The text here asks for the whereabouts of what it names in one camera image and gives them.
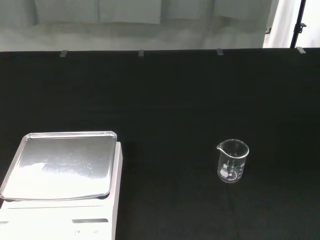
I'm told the black bench cloth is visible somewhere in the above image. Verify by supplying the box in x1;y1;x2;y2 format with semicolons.
0;46;320;240

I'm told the white electronic balance steel pan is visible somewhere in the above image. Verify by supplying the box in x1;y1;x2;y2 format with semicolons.
0;130;124;240

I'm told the pale backdrop board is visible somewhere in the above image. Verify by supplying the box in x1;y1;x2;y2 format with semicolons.
0;0;280;53

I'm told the black tripod stand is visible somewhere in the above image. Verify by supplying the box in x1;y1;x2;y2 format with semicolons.
289;0;308;48

